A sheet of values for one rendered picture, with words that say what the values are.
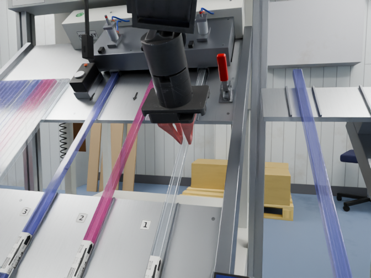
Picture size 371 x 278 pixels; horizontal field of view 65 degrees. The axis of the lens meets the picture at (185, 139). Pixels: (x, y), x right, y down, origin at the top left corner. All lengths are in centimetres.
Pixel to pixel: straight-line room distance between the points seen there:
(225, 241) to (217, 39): 43
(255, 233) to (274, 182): 199
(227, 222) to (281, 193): 245
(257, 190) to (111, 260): 48
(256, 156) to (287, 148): 297
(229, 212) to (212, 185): 288
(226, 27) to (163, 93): 32
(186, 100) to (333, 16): 329
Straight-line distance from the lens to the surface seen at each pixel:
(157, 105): 46
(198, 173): 330
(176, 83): 43
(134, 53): 70
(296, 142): 377
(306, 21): 363
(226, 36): 68
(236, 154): 48
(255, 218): 84
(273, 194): 286
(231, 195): 44
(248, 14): 96
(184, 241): 43
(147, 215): 46
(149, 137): 404
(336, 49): 360
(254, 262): 89
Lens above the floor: 99
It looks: 5 degrees down
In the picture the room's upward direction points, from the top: straight up
